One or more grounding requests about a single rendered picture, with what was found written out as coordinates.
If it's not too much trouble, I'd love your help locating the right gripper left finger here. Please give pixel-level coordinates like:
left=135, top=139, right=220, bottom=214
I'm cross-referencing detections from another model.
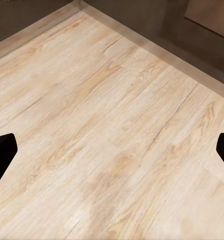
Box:
left=0, top=133, right=18, bottom=180

